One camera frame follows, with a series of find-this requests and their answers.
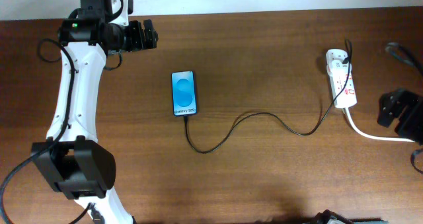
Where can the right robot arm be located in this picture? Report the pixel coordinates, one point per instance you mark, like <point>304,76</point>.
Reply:
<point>406,107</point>

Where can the blue screen Galaxy smartphone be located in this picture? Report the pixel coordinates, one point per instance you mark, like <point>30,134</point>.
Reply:
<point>184,93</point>

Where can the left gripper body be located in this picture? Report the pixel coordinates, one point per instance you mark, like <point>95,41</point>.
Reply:
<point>131,37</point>

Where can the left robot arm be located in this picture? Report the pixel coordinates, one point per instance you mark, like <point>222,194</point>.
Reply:
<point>70,159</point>

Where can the white power strip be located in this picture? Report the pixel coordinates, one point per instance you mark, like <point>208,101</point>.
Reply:
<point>340,76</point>

